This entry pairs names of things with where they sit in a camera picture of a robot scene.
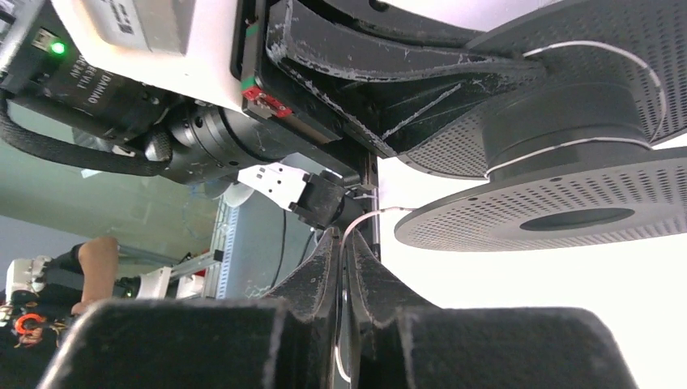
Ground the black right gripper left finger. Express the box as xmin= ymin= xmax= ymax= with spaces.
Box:
xmin=41 ymin=229 xmax=340 ymax=388

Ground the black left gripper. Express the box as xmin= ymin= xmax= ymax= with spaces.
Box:
xmin=160 ymin=1 xmax=551 ymax=186

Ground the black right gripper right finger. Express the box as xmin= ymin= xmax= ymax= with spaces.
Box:
xmin=346 ymin=232 xmax=636 ymax=388

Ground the dark grey perforated spool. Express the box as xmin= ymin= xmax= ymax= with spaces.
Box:
xmin=395 ymin=1 xmax=686 ymax=252

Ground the white beaded cable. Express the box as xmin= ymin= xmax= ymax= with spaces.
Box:
xmin=332 ymin=40 xmax=668 ymax=385

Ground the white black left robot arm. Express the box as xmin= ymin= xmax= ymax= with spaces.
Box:
xmin=1 ymin=1 xmax=545 ymax=229

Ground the person in black shirt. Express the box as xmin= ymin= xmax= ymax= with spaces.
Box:
xmin=1 ymin=236 xmax=119 ymax=388

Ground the white teleoperation controller device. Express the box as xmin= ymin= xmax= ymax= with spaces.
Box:
xmin=1 ymin=254 xmax=216 ymax=336

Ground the white slotted cable duct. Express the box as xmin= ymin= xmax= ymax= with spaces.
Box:
xmin=203 ymin=202 xmax=239 ymax=299

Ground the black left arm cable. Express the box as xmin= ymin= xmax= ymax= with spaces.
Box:
xmin=268 ymin=209 xmax=318 ymax=291

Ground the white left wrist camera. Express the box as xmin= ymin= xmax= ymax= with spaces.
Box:
xmin=52 ymin=0 xmax=243 ymax=112

